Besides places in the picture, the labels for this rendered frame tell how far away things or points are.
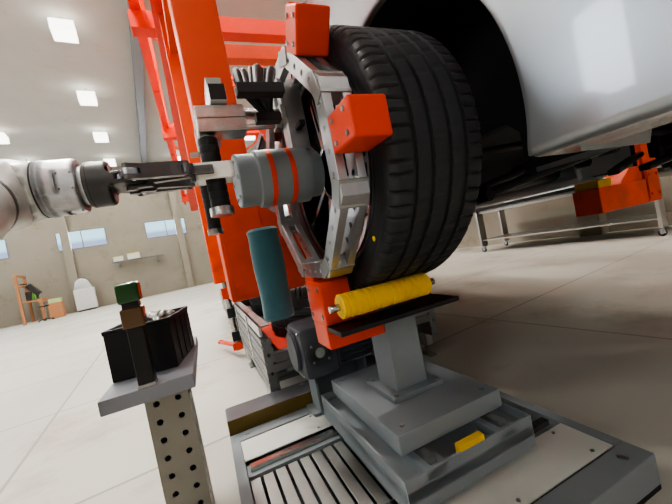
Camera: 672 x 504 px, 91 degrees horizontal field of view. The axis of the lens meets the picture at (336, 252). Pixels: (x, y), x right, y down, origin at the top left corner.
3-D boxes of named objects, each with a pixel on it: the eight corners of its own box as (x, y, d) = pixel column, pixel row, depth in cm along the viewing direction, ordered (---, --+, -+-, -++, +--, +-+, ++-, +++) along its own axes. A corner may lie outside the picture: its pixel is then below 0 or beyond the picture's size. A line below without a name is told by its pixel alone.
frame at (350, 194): (388, 273, 64) (332, -9, 62) (358, 281, 61) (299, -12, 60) (306, 272, 114) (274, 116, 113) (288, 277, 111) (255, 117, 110)
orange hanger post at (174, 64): (233, 280, 303) (177, 13, 298) (210, 285, 296) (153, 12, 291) (231, 280, 320) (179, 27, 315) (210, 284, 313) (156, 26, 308)
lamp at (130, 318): (145, 325, 66) (141, 305, 66) (122, 331, 64) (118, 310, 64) (148, 322, 69) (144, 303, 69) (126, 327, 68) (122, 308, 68)
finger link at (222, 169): (191, 164, 59) (191, 163, 59) (231, 161, 62) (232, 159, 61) (195, 181, 60) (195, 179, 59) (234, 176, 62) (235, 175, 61)
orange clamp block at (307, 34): (329, 57, 71) (331, 5, 66) (294, 56, 68) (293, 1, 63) (317, 55, 76) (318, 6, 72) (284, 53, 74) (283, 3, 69)
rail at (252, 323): (289, 374, 136) (278, 322, 135) (266, 382, 132) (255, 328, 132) (235, 310, 364) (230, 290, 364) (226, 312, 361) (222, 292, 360)
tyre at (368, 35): (547, 75, 55) (363, 9, 98) (434, 73, 46) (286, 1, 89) (427, 319, 98) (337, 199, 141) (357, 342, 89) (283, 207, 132)
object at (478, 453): (537, 449, 79) (529, 409, 78) (413, 525, 65) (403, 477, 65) (413, 383, 125) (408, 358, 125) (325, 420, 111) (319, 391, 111)
